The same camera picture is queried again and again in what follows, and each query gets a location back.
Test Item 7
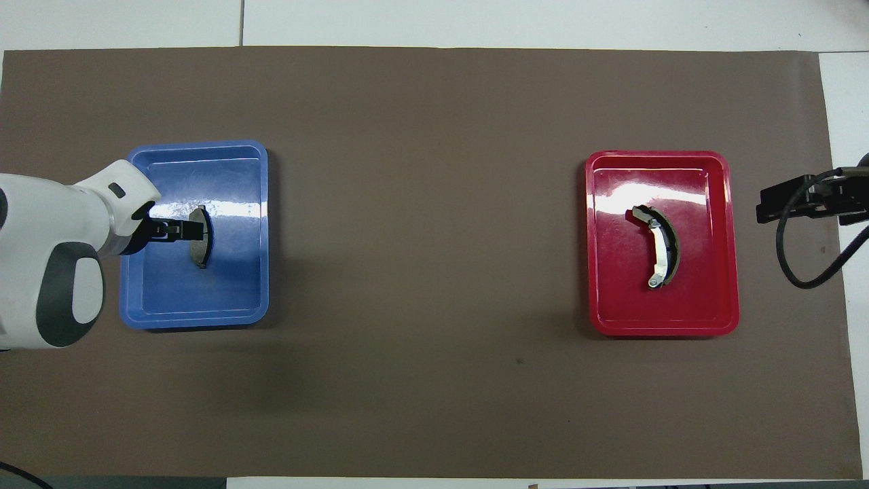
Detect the dark grey brake pad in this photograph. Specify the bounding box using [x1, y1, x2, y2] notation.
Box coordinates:
[187, 205, 214, 270]

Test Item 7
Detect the brown table mat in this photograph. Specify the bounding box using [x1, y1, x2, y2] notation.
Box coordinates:
[0, 46, 864, 480]

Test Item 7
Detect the blue plastic tray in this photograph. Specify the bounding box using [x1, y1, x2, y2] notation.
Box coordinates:
[119, 139, 271, 331]

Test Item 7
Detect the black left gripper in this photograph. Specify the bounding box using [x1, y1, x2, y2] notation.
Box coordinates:
[120, 200, 198, 257]

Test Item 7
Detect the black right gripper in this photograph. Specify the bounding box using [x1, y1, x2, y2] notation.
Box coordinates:
[756, 153, 869, 228]

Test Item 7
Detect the red plastic tray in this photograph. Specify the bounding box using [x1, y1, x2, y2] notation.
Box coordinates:
[585, 150, 741, 338]

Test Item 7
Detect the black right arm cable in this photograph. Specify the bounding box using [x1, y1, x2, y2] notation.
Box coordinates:
[775, 169, 869, 290]

